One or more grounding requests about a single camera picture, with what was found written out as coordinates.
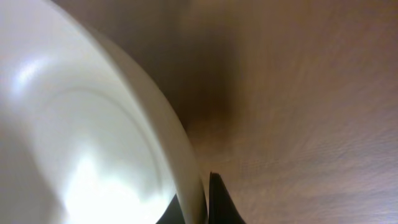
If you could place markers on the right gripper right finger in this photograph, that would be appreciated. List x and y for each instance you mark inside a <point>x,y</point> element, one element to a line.
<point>221,207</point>

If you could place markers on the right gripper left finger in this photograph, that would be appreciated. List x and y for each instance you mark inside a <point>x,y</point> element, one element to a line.
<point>173,214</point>

